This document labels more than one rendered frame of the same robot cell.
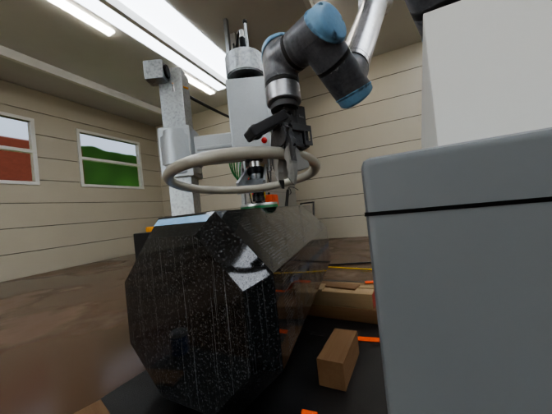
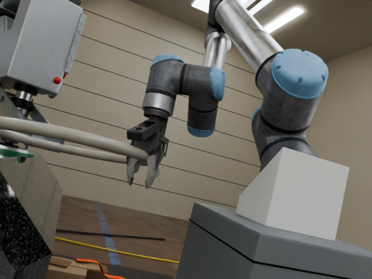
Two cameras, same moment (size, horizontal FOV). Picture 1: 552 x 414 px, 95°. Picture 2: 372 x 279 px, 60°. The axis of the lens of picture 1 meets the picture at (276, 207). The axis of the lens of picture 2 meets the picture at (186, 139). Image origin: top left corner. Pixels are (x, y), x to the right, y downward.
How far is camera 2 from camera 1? 0.51 m
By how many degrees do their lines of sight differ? 42
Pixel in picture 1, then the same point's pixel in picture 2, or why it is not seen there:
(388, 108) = (134, 65)
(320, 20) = (220, 86)
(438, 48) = (282, 168)
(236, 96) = (42, 10)
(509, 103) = (296, 210)
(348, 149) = (76, 85)
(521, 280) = not seen: outside the picture
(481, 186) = (296, 261)
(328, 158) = not seen: hidden behind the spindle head
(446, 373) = not seen: outside the picture
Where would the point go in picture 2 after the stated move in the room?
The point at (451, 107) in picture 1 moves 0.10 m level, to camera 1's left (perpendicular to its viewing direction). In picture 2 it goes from (278, 201) to (254, 195)
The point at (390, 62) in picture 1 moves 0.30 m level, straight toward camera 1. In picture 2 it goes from (153, 21) to (156, 16)
